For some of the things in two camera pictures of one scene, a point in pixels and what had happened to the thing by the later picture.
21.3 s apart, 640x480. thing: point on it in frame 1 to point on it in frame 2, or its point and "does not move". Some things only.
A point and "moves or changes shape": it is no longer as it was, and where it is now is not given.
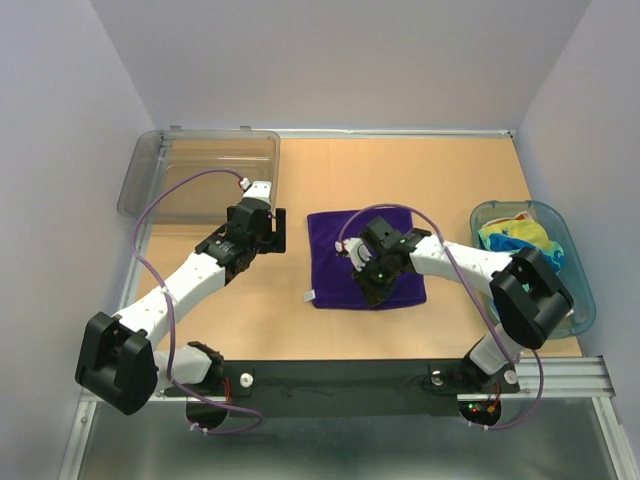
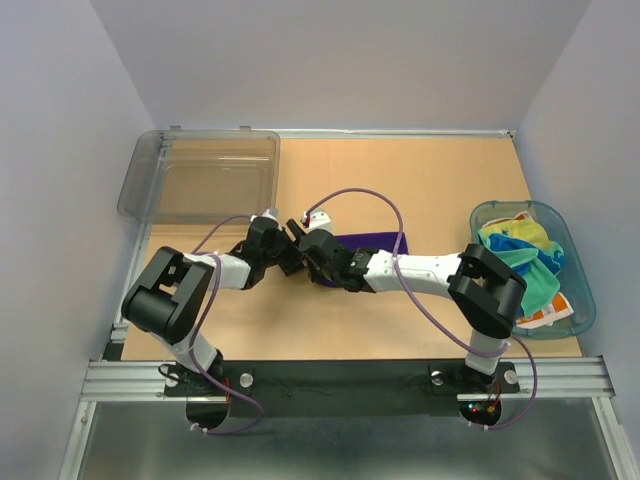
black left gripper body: [263, 243] to [284, 253]
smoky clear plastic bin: [180, 175] does not move
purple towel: [332, 282] moves or changes shape
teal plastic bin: [573, 273] does not move
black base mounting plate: [416, 387] does not move
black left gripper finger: [279, 235] to [296, 230]
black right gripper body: [377, 269] to [321, 273]
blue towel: [498, 242] does not move
